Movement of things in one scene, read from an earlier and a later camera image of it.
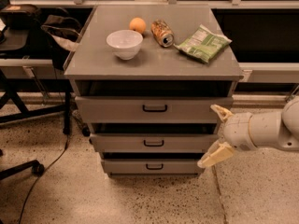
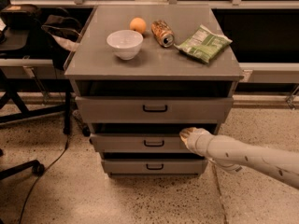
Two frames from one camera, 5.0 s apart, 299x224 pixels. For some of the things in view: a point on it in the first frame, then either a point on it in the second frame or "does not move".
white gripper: [236, 129] → [196, 140]
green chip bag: [205, 44] does not move
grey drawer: [151, 143] does not move
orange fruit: [137, 24] does not move
